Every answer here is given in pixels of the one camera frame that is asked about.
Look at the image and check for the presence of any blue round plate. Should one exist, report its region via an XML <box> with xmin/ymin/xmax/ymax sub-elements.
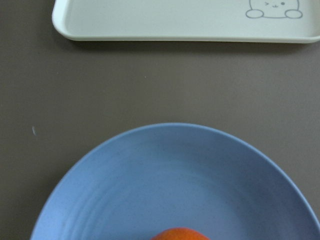
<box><xmin>31</xmin><ymin>123</ymin><xmax>320</xmax><ymax>240</ymax></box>

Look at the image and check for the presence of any orange fruit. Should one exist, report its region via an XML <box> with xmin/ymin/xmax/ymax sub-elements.
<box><xmin>151</xmin><ymin>227</ymin><xmax>210</xmax><ymax>240</ymax></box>

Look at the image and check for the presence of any cream rabbit tray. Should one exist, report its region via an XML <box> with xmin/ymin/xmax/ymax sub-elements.
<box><xmin>51</xmin><ymin>0</ymin><xmax>320</xmax><ymax>44</ymax></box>

